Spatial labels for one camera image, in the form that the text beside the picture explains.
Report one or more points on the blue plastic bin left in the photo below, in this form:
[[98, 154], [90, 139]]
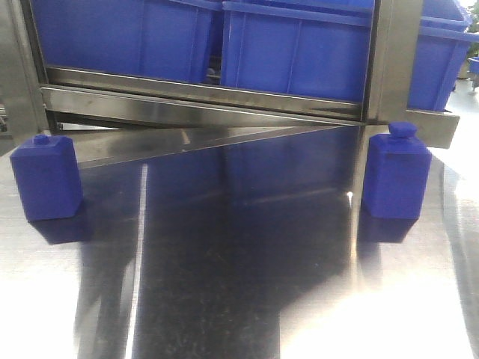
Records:
[[157, 39]]

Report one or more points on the stainless steel shelf rack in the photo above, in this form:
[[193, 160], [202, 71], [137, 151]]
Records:
[[32, 94]]

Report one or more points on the blue plastic bin middle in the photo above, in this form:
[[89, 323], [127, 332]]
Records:
[[318, 52]]

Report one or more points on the blue plastic bin right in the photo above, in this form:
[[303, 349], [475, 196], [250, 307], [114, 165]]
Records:
[[442, 46]]

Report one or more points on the blue bottle-shaped part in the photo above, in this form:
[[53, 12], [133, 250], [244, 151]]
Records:
[[396, 173], [47, 177]]

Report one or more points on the distant blue bin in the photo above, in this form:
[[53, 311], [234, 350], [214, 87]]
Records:
[[474, 65]]

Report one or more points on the blue plastic bin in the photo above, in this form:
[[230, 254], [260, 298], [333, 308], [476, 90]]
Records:
[[442, 46], [318, 52], [157, 39]]

